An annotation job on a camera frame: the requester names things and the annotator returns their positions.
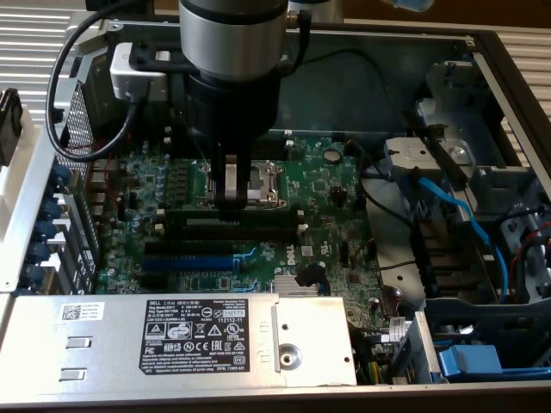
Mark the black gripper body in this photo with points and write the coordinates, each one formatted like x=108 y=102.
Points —
x=232 y=107

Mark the black RAM stick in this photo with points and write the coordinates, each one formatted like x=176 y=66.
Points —
x=258 y=230

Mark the black RAM slot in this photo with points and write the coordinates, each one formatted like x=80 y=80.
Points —
x=160 y=227
x=275 y=138
x=161 y=213
x=275 y=151

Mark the thin metal locking lever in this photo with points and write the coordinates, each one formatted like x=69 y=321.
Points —
x=193 y=142

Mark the metal CPU socket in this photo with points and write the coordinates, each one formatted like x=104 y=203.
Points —
x=271 y=180

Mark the long black expansion slot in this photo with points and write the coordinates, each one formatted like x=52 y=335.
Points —
x=189 y=248

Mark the blue expansion slot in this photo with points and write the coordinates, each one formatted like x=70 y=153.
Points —
x=189 y=263

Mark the green Dell motherboard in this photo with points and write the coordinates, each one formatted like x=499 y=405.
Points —
x=327 y=206

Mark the round coin battery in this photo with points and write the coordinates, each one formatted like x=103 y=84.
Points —
x=332 y=155

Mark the grey open PC case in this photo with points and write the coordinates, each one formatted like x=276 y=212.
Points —
x=344 y=86

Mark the metal rear port stack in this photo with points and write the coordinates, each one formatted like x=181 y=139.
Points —
x=103 y=189

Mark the short black expansion slot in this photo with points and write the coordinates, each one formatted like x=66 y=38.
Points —
x=152 y=280

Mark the silver finned chipset heatsink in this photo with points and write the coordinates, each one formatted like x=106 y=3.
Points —
x=286 y=286

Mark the black motherboard power plug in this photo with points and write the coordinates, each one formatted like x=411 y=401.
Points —
x=310 y=273

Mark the black power supply label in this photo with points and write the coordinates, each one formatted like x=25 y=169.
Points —
x=193 y=335

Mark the blue card retention clip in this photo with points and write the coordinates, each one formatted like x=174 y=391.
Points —
x=46 y=230
x=41 y=252
x=60 y=175
x=51 y=211
x=34 y=273

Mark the grey metal disk bay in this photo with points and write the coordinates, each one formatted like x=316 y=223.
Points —
x=413 y=155

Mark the white barcode sticker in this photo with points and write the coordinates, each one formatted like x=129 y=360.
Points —
x=82 y=312

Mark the white plastic parts rack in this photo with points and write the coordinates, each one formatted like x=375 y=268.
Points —
x=32 y=142

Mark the silver power supply unit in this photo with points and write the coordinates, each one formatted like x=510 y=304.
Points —
x=107 y=344

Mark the black disk bay latch bar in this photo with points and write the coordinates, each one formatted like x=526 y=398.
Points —
x=443 y=154

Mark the blue plastic drive caddy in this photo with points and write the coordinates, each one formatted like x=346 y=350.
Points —
x=469 y=361

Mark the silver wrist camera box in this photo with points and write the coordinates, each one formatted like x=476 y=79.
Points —
x=138 y=84

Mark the black finned plastic bracket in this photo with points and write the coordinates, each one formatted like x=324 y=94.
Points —
x=447 y=258

